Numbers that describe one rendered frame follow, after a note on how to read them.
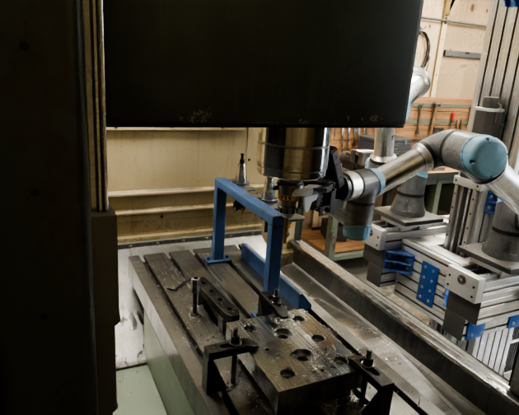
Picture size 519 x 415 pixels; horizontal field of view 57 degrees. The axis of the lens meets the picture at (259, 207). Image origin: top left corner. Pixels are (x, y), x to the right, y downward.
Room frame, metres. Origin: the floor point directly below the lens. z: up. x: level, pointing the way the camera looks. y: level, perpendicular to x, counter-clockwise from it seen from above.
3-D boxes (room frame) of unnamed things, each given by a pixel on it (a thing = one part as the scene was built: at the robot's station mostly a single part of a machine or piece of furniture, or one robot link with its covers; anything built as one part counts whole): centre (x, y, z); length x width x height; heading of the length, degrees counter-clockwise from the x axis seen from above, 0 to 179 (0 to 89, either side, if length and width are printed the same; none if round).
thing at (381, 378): (0.92, -0.27, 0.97); 0.13 x 0.03 x 0.15; 27
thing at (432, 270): (1.80, -0.71, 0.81); 0.09 x 0.01 x 0.18; 27
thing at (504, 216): (1.61, -0.89, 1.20); 0.13 x 0.12 x 0.14; 20
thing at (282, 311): (1.19, -0.06, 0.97); 0.13 x 0.03 x 0.15; 27
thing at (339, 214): (1.27, -0.27, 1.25); 0.11 x 0.08 x 0.11; 20
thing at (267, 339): (1.02, -0.10, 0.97); 0.29 x 0.23 x 0.05; 27
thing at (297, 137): (1.06, -0.07, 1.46); 0.16 x 0.16 x 0.12
